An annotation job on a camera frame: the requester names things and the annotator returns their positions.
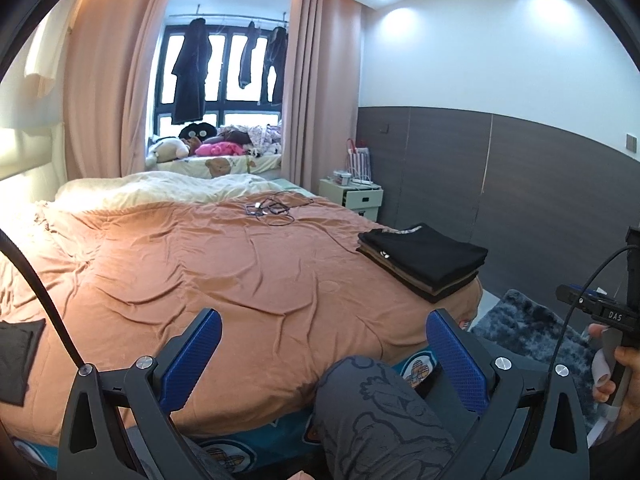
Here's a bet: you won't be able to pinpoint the brown blanket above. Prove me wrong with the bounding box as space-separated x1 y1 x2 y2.
0 195 483 448

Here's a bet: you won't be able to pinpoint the folded black cloth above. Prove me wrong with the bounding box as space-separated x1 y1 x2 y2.
0 319 47 407

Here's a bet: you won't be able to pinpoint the wide pink curtain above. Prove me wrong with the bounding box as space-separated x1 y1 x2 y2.
62 0 176 178

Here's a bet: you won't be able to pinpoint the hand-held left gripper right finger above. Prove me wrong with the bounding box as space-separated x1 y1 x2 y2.
426 308 593 480

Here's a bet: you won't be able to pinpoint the black t-shirt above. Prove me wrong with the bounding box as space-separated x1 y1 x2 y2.
357 225 489 281

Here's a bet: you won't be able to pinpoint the person's right hand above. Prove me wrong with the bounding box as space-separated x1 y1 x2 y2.
587 322 640 436

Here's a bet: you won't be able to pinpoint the narrow pink curtain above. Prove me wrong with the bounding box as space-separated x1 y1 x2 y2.
280 0 363 193

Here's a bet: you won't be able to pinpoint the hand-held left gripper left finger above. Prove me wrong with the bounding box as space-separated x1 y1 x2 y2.
56 307 223 480

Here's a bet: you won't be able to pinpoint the pink cloth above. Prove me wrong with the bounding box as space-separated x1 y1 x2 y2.
194 141 244 157

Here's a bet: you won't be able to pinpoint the charger cables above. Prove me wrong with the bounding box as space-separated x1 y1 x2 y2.
243 192 316 226

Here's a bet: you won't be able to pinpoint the black plush toy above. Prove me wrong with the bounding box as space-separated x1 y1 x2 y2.
179 120 217 141

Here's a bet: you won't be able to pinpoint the clothes rail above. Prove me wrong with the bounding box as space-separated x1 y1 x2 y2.
167 5 291 26

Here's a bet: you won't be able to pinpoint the grey shaggy rug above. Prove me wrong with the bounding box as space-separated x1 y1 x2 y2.
470 287 608 448

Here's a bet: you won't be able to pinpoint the black braided cable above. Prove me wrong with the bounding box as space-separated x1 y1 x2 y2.
0 227 86 368

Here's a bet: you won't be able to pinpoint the cream headboard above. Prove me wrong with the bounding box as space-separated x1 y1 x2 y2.
0 125 68 183

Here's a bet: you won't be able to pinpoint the pile of printed clothes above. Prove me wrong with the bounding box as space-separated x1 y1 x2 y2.
217 124 283 156

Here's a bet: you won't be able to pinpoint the bear print sheet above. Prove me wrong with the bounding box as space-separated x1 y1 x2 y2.
150 152 283 178

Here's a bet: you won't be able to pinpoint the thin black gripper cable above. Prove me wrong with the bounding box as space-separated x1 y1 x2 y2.
547 242 640 376

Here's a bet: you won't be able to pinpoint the long black hanging garment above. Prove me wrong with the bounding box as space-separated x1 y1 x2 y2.
171 17 213 124

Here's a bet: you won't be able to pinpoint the striped gift bag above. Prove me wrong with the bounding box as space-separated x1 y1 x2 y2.
346 137 372 183

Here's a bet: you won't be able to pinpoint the small dark hanging garment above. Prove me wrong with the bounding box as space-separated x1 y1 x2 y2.
239 21 266 88

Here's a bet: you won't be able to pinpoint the grey printed pants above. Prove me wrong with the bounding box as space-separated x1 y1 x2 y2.
125 355 481 480

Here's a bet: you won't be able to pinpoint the white hanging shirt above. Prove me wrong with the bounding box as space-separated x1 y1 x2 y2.
25 7 76 81

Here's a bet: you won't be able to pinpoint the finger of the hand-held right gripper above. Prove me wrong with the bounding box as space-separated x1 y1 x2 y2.
556 284 623 312

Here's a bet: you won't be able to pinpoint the white plush toy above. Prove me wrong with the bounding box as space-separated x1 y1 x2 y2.
146 136 191 163

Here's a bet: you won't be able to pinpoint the cream duvet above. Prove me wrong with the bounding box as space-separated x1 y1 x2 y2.
54 171 301 211

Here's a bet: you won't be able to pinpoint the white bedside cabinet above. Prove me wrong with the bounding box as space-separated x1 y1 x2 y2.
319 177 385 223

